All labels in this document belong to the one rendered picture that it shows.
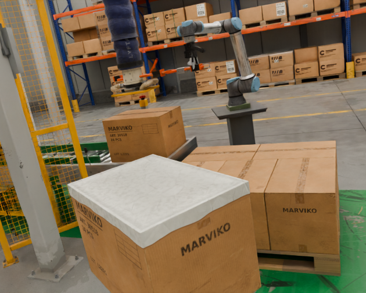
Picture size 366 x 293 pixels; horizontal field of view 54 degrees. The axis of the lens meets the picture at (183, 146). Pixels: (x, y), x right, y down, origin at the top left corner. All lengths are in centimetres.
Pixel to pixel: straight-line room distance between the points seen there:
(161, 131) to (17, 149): 110
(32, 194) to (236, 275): 184
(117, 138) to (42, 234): 103
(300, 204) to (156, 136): 136
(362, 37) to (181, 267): 1068
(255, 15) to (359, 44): 313
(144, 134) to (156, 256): 215
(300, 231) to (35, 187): 181
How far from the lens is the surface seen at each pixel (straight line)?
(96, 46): 1157
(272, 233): 236
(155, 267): 104
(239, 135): 378
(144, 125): 307
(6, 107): 265
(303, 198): 222
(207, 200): 107
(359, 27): 1143
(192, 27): 297
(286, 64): 1000
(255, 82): 365
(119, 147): 328
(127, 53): 314
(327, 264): 243
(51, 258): 296
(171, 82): 1202
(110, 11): 317
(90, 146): 398
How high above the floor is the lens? 146
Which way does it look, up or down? 15 degrees down
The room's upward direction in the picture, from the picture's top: 10 degrees counter-clockwise
